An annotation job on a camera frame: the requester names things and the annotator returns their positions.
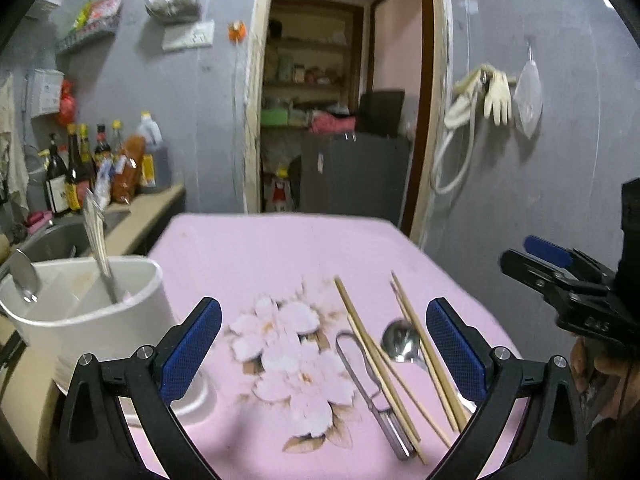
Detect white wall socket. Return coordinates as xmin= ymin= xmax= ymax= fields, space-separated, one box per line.
xmin=162 ymin=21 xmax=215 ymax=52

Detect red plastic bag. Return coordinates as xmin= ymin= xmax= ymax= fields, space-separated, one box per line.
xmin=56 ymin=79 xmax=77 ymax=127

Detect wooden chopstick three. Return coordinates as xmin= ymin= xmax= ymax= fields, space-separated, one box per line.
xmin=392 ymin=272 xmax=470 ymax=432

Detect wooden chopstick two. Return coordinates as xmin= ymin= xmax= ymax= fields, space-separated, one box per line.
xmin=347 ymin=314 xmax=427 ymax=465

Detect clear plastic bag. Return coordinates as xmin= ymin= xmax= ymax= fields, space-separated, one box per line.
xmin=513 ymin=44 xmax=544 ymax=139

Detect wooden door frame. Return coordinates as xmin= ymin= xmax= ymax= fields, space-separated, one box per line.
xmin=243 ymin=0 xmax=449 ymax=246

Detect pink floral tablecloth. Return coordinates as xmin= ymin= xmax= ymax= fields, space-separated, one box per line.
xmin=151 ymin=214 xmax=510 ymax=479

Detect wall spice rack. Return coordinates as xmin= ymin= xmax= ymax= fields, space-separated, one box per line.
xmin=55 ymin=0 xmax=122 ymax=55

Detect wooden chopstick one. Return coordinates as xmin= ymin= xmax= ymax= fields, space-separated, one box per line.
xmin=334 ymin=276 xmax=420 ymax=448

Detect cream rubber gloves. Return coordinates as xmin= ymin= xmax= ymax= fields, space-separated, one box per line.
xmin=444 ymin=64 xmax=512 ymax=130

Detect wooden chopstick four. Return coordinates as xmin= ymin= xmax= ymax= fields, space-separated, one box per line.
xmin=392 ymin=274 xmax=466 ymax=431

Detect white oil jug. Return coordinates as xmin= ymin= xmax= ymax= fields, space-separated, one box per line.
xmin=137 ymin=110 xmax=171 ymax=194

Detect orange wall hook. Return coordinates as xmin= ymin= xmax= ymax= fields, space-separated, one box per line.
xmin=228 ymin=21 xmax=247 ymax=44

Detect black monitor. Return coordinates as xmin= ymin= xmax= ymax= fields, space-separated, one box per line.
xmin=356 ymin=89 xmax=406 ymax=138

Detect white hose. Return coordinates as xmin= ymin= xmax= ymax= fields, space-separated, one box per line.
xmin=430 ymin=94 xmax=478 ymax=198

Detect steel spoon in holder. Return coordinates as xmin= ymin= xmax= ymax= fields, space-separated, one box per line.
xmin=10 ymin=249 xmax=41 ymax=304

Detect person's right hand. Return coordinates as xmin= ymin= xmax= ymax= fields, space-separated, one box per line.
xmin=570 ymin=336 xmax=639 ymax=419

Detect steel spoon on table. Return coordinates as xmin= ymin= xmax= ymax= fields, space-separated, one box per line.
xmin=381 ymin=318 xmax=475 ymax=417

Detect steel sink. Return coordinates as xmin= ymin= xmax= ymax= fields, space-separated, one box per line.
xmin=14 ymin=209 xmax=132 ymax=265

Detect orange snack bag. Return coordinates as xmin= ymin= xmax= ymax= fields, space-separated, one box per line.
xmin=111 ymin=134 xmax=146 ymax=204

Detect white utensil holder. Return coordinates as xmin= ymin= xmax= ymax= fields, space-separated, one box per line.
xmin=1 ymin=256 xmax=176 ymax=390

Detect soy sauce bottle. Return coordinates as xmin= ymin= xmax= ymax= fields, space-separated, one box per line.
xmin=65 ymin=122 xmax=91 ymax=211

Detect dark grey cabinet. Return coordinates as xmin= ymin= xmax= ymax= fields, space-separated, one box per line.
xmin=300 ymin=132 xmax=411 ymax=226

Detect dark wine bottle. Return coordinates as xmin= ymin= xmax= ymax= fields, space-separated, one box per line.
xmin=44 ymin=133 xmax=70 ymax=217

